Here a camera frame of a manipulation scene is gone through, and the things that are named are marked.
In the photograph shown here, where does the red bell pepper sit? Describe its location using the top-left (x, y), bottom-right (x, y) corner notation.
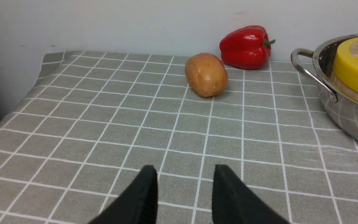
top-left (220, 25), bottom-right (276, 70)

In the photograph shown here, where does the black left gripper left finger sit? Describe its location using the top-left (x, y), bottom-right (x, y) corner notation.
top-left (89, 165), bottom-right (158, 224)

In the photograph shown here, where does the grey checkered tablecloth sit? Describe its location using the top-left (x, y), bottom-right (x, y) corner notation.
top-left (0, 51), bottom-right (358, 224)

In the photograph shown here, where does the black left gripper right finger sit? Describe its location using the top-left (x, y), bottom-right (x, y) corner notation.
top-left (212, 165), bottom-right (289, 224)

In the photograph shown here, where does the stainless steel pot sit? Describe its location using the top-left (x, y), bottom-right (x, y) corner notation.
top-left (290, 34), bottom-right (358, 140)

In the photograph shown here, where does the brown potato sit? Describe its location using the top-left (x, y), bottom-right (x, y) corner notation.
top-left (185, 53), bottom-right (228, 98)

